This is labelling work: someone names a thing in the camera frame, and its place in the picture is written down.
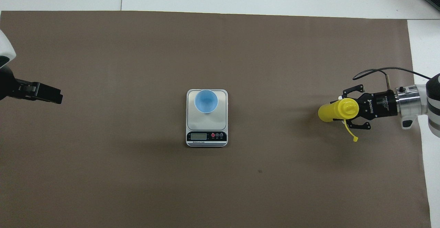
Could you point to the brown paper table mat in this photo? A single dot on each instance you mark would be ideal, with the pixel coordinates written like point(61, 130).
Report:
point(103, 186)

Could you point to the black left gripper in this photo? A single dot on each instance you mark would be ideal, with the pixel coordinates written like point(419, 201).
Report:
point(7, 83)

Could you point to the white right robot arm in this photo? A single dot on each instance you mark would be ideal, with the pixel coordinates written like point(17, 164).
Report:
point(410, 100)

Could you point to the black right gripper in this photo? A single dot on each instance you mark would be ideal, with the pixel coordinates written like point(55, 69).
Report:
point(378, 106)

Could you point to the silver digital kitchen scale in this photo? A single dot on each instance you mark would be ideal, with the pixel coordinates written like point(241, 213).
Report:
point(206, 128)

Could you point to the light blue plastic cup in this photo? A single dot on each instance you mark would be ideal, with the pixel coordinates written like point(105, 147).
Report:
point(206, 100)

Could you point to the yellow squeeze bottle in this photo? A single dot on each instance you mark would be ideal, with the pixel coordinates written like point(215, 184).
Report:
point(330, 112)

